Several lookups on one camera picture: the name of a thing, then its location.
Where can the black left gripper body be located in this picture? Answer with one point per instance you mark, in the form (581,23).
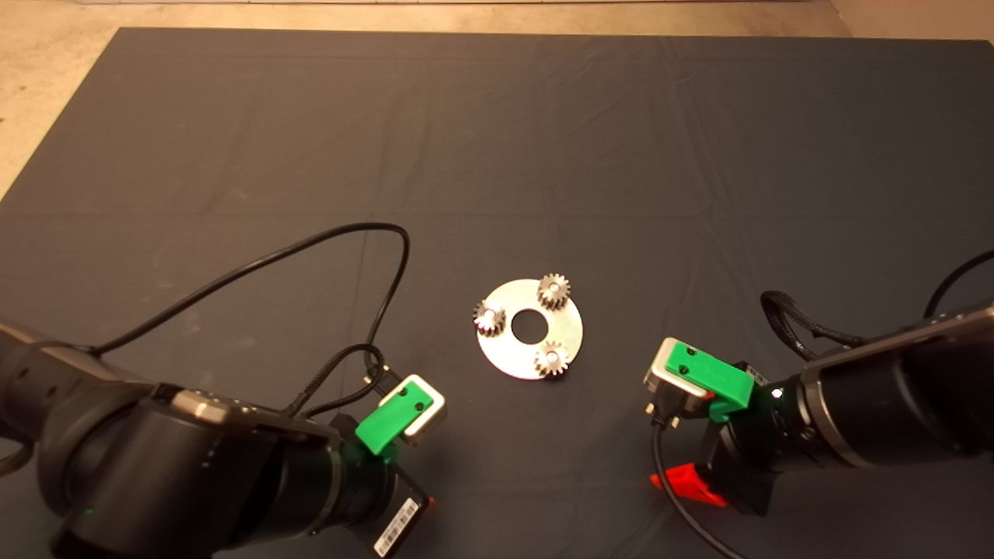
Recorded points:
(396,516)

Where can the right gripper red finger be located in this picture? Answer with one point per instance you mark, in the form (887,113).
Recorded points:
(691,483)

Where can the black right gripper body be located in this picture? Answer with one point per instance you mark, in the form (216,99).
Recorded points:
(745,458)

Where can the steel planetary gear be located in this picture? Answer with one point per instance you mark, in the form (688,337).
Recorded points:
(541,360)
(483,322)
(545,295)

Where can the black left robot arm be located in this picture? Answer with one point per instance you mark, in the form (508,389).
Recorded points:
(155,466)

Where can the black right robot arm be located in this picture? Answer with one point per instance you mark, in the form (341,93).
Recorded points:
(893,404)

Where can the round metal carrier plate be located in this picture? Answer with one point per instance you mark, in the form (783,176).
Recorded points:
(528,357)

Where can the dark grey table cloth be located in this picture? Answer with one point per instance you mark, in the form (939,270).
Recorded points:
(699,116)

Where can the green right camera mount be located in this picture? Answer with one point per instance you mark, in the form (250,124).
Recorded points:
(714,376)

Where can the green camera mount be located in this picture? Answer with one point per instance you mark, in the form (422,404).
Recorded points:
(384,423)
(714,376)

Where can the green left camera mount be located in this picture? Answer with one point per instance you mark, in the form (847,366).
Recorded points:
(384,423)

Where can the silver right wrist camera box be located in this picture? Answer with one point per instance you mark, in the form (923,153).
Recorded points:
(668,380)

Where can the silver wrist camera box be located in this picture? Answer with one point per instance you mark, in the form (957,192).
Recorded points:
(427,407)
(668,380)

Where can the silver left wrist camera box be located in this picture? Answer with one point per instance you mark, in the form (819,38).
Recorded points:
(427,407)

